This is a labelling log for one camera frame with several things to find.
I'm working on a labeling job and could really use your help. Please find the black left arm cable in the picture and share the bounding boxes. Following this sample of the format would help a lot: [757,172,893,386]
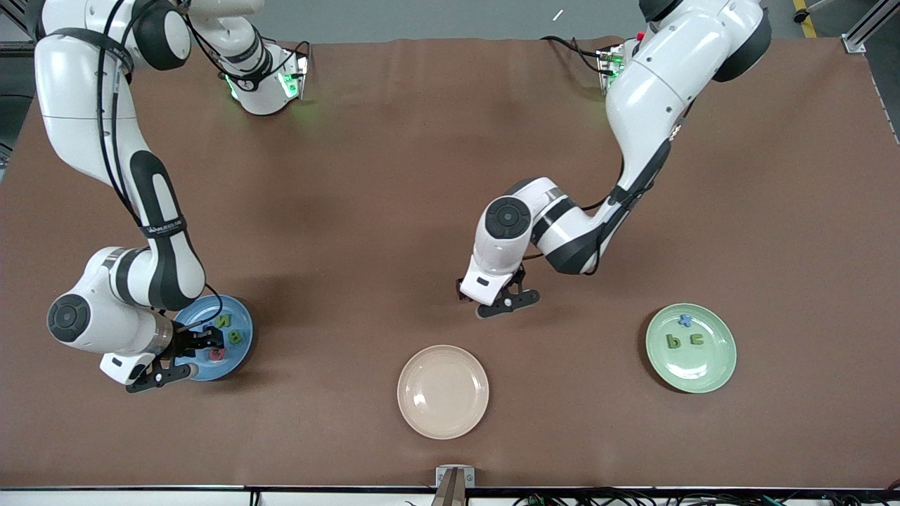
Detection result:
[520,98,693,278]

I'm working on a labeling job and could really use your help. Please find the grey leg with black caster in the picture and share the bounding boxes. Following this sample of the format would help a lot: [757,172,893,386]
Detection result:
[793,0,848,24]

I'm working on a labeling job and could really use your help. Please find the green plate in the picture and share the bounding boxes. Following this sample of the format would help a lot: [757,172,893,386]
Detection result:
[645,303,738,394]

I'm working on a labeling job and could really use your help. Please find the grey metal bracket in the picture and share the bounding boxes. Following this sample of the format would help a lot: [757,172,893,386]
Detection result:
[432,464,476,506]

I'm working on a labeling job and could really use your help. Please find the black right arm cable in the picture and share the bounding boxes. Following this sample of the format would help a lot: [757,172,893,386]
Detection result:
[98,0,224,331]

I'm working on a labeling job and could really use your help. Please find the blue plate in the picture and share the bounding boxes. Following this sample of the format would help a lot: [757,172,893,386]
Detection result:
[172,294,255,382]

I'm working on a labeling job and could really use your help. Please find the aluminium frame profile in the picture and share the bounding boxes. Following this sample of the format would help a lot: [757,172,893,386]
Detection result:
[842,0,900,55]

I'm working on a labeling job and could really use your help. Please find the pale beige plate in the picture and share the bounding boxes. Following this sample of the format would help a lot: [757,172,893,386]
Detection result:
[397,344,490,441]

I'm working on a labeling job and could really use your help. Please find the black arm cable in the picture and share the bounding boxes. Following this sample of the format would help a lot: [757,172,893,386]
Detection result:
[98,0,224,331]
[520,98,693,278]

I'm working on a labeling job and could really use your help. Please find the brown table mat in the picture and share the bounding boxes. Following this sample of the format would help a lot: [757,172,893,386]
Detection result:
[0,35,900,491]

